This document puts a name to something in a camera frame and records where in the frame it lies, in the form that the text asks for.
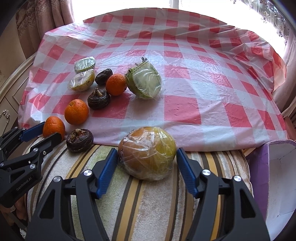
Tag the red white checkered tablecloth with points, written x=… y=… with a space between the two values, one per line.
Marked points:
x=217 y=80

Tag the yellow orange round fruit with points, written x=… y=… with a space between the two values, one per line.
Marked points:
x=147 y=153

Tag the orange tangerine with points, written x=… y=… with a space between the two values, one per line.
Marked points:
x=76 y=112
x=53 y=125
x=116 y=85

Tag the dark brown fruit front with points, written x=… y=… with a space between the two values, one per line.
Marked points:
x=79 y=140

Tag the striped cushion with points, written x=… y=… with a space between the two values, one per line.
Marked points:
x=139 y=210

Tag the pink floral curtain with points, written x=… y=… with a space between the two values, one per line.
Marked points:
x=36 y=17

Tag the pale yellow fruit half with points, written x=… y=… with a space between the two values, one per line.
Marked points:
x=82 y=81

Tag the green kiwi half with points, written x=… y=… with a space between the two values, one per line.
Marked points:
x=84 y=64

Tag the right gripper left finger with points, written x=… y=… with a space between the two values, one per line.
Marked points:
x=53 y=218

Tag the green melon half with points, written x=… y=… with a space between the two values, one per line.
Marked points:
x=143 y=80

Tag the dark brown fruit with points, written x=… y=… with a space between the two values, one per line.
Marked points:
x=102 y=77
x=79 y=140
x=98 y=99

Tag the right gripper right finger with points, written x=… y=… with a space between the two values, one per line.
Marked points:
x=241 y=219

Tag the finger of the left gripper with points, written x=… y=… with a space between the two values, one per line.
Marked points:
x=37 y=152
x=13 y=138

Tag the purple white cardboard box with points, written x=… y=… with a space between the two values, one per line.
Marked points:
x=272 y=174

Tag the cream ornate cabinet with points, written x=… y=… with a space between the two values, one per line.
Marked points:
x=15 y=67

